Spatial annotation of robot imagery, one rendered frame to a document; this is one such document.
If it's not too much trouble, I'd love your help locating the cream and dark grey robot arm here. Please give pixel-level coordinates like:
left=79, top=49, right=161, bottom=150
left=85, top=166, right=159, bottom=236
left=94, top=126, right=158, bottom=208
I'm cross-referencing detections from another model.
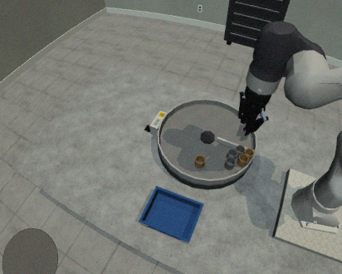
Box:
left=246, top=21, right=342, bottom=234

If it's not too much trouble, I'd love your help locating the bronze bushing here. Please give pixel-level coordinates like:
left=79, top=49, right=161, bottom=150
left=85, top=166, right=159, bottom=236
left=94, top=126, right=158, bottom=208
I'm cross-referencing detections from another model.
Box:
left=244, top=149, right=254, bottom=161
left=237, top=154, right=249, bottom=167
left=194, top=155, right=205, bottom=169

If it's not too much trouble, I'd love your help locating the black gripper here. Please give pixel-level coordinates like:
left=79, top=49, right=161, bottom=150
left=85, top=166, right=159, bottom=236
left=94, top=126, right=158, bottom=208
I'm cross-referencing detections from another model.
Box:
left=237, top=86, right=272, bottom=141

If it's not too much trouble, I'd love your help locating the blue crate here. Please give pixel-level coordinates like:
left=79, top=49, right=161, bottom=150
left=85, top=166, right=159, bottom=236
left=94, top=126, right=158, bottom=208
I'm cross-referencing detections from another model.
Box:
left=139, top=186, right=204, bottom=244

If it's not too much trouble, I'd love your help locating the grey metal ring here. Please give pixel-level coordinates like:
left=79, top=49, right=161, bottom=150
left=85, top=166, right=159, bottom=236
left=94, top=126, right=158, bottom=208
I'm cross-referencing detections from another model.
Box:
left=226, top=149, right=237, bottom=158
left=235, top=145, right=245, bottom=158
left=224, top=157, right=236, bottom=170

